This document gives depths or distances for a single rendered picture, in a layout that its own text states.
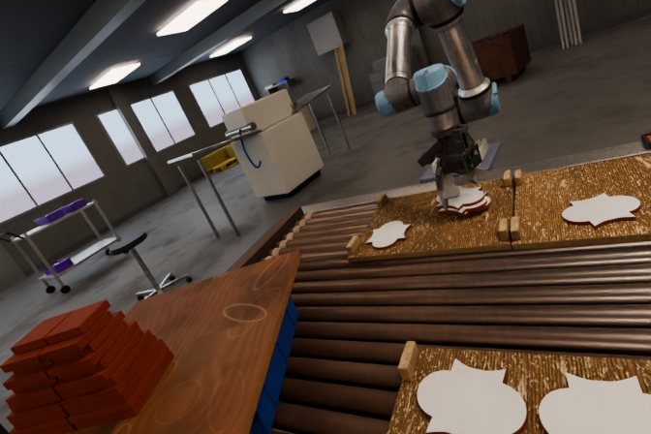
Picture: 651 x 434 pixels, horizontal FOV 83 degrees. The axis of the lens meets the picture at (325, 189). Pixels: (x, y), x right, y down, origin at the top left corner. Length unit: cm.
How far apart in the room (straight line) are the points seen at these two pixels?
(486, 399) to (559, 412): 8
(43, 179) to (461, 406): 951
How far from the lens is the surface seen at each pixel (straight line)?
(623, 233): 88
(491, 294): 79
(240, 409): 61
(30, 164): 977
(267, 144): 494
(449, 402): 61
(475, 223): 99
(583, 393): 60
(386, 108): 107
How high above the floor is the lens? 142
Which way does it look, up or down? 17 degrees down
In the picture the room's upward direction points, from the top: 23 degrees counter-clockwise
